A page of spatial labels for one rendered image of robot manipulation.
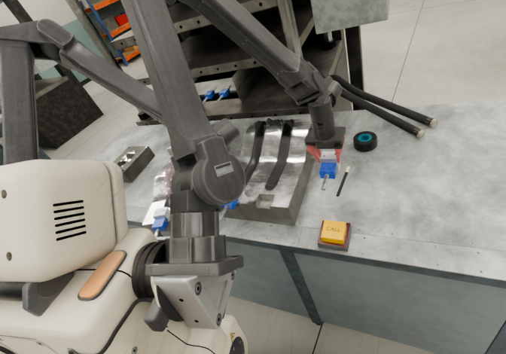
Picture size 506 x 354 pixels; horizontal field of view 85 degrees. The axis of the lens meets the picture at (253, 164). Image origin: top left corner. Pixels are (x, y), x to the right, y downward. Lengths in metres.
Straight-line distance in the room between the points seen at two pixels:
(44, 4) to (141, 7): 8.14
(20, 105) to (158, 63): 0.40
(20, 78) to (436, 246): 1.03
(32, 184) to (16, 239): 0.06
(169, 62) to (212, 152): 0.15
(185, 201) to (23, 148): 0.43
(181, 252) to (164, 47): 0.29
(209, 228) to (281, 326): 1.27
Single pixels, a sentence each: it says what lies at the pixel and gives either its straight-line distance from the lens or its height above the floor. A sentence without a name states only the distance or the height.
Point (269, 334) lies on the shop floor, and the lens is 1.64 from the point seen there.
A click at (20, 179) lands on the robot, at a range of 0.41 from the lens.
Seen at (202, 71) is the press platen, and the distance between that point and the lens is 1.72.
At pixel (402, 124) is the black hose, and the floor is 0.84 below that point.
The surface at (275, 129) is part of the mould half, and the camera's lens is 1.06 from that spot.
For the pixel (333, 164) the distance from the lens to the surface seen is 0.83.
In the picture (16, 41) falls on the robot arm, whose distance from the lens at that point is 0.83.
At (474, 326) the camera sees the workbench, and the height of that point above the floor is 0.40.
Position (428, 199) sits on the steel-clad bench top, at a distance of 0.93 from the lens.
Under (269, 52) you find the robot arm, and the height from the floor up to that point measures 1.31.
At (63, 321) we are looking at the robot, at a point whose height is 1.24.
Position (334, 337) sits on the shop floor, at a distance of 1.58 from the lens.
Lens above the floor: 1.50
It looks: 37 degrees down
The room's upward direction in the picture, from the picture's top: 23 degrees counter-clockwise
